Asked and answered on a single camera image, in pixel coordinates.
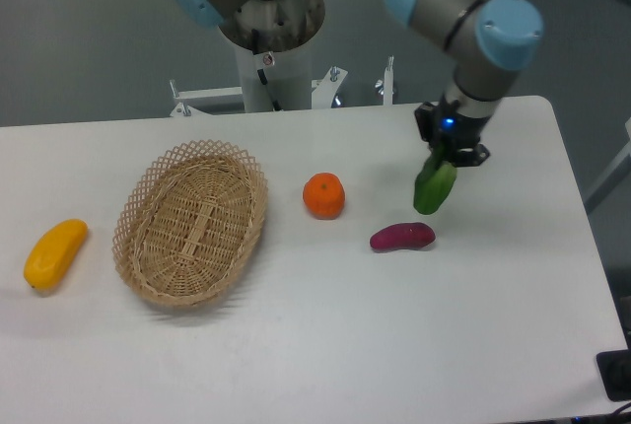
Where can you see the orange tangerine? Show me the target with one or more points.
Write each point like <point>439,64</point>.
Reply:
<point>324,196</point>

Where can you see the purple sweet potato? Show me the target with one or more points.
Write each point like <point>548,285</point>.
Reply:
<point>413,235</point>

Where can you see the woven wicker basket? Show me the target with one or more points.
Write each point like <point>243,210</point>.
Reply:
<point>191,223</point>

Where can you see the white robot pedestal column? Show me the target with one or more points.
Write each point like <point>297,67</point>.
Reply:
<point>275,80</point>

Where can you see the green bok choy vegetable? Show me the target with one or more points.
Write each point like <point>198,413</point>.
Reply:
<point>434,183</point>

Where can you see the white metal base frame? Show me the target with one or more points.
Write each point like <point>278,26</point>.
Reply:
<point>325,94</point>

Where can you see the black device at table edge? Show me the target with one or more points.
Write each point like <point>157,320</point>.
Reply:
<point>614,370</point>

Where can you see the yellow mango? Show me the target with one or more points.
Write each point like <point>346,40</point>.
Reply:
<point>53,254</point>

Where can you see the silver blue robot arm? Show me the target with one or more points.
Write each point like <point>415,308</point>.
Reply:
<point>491,41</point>

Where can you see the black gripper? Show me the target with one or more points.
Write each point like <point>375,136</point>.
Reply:
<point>444,126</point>

